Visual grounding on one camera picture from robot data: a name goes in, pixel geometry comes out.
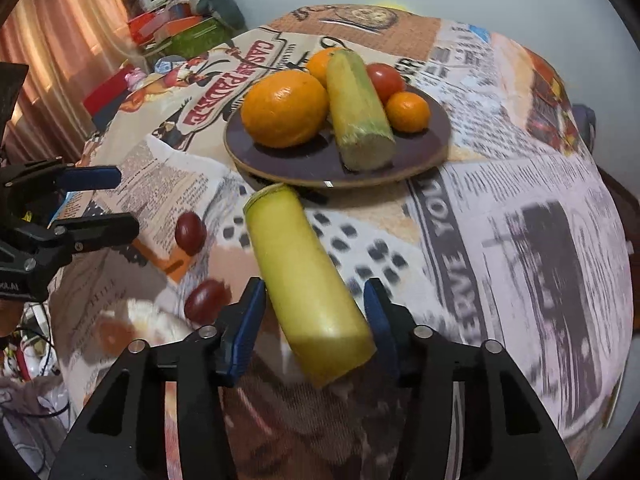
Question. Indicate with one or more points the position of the floral bed sheet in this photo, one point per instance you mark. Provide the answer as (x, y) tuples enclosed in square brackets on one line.
[(25, 420)]

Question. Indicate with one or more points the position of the red flat box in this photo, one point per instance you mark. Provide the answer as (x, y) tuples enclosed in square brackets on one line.
[(105, 92)]

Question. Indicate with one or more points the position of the large orange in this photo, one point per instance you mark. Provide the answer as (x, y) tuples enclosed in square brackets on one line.
[(320, 65), (285, 110)]

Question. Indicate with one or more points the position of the small tangerine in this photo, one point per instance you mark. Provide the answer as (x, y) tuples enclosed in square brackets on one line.
[(407, 112)]

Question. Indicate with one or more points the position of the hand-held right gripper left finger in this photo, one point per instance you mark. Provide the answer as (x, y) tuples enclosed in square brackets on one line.
[(235, 332)]

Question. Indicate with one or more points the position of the orange curtain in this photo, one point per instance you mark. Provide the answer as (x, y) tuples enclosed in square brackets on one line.
[(60, 10)]

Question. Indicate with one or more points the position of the pale green corn cob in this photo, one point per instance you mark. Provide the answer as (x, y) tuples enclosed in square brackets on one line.
[(305, 285)]

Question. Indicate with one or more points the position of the white and blue cloth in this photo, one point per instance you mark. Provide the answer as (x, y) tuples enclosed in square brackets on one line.
[(167, 65)]

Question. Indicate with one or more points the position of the red gift box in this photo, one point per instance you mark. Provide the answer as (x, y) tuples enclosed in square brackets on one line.
[(145, 22)]

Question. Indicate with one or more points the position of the dark purple plate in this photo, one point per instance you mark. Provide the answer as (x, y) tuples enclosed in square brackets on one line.
[(310, 160)]

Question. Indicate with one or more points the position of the dark red grape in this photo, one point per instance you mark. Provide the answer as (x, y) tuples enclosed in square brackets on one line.
[(190, 232), (205, 300)]

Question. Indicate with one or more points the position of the orange cardboard box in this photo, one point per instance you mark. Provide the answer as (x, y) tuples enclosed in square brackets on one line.
[(180, 24)]

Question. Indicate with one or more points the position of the dark blue bag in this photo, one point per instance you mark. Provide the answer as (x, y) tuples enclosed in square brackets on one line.
[(582, 127)]

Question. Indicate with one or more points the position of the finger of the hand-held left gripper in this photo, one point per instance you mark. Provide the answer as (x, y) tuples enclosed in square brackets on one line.
[(92, 177), (100, 230)]

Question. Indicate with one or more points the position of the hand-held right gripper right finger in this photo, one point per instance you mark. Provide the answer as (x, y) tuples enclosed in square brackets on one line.
[(382, 325)]

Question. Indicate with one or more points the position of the green patterned box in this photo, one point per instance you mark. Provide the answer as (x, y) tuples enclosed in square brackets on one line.
[(200, 40)]

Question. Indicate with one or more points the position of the yellow corn cob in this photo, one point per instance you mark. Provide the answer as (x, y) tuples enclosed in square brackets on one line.
[(357, 115)]

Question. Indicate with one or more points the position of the red tomato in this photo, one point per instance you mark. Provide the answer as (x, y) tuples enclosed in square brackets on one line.
[(387, 80)]

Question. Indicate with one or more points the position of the newspaper print tablecloth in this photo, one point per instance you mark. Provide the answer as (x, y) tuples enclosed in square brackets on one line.
[(500, 210)]

